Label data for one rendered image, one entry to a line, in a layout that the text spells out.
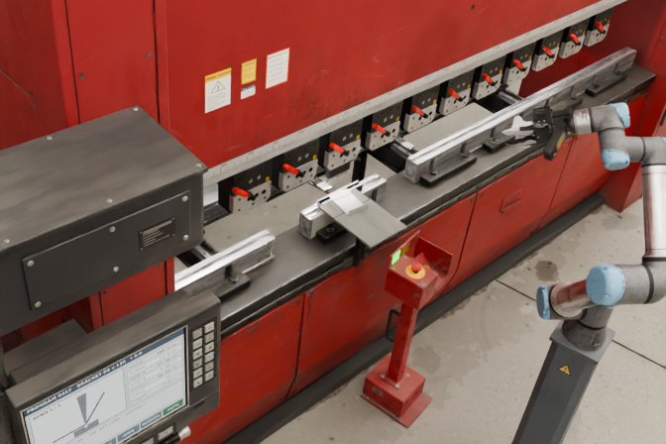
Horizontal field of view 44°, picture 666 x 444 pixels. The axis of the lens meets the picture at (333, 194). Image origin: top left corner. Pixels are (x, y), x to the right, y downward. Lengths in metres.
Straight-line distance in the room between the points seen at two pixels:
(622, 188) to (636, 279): 2.48
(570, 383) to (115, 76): 1.99
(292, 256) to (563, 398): 1.11
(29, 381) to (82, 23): 0.68
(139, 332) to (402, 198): 1.74
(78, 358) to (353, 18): 1.36
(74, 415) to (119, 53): 0.73
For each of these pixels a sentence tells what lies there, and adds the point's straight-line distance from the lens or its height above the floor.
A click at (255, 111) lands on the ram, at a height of 1.54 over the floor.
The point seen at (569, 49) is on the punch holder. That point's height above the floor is 1.22.
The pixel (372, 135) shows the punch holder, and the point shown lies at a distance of 2.88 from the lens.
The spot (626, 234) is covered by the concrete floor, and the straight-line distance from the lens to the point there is 4.86.
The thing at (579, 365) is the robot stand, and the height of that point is 0.71.
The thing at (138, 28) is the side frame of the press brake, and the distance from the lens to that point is 1.76.
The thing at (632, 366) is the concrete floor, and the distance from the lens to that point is 4.13.
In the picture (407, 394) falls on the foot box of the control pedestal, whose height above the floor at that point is 0.12.
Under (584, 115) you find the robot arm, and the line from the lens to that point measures 2.52.
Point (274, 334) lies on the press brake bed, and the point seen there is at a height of 0.64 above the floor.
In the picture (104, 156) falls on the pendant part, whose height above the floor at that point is 1.95.
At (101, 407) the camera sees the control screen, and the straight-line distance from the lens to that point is 1.75.
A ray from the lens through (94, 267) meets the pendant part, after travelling 1.50.
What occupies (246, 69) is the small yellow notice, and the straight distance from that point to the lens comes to 2.30.
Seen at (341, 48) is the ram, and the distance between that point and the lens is 2.54.
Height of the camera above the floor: 2.86
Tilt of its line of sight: 38 degrees down
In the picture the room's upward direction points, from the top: 7 degrees clockwise
